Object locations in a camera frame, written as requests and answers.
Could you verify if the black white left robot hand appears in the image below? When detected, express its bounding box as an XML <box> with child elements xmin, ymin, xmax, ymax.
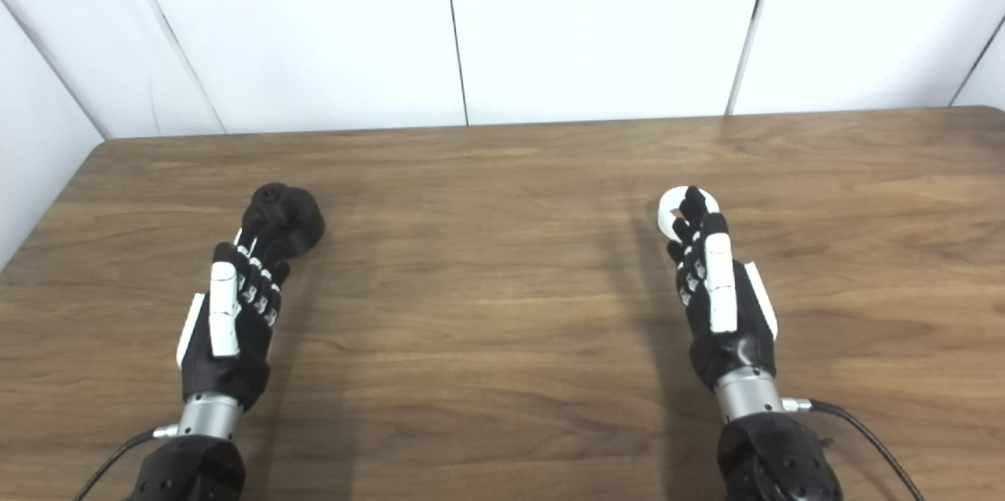
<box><xmin>176</xmin><ymin>207</ymin><xmax>291</xmax><ymax>411</ymax></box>

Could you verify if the white ring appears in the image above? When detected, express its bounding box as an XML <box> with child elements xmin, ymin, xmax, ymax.
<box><xmin>656</xmin><ymin>187</ymin><xmax>720</xmax><ymax>243</ymax></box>

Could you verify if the round black part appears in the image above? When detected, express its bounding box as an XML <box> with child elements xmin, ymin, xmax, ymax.
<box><xmin>239</xmin><ymin>183</ymin><xmax>326</xmax><ymax>258</ymax></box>

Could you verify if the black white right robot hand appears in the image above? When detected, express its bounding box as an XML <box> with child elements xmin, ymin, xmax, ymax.
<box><xmin>666</xmin><ymin>185</ymin><xmax>780</xmax><ymax>392</ymax></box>

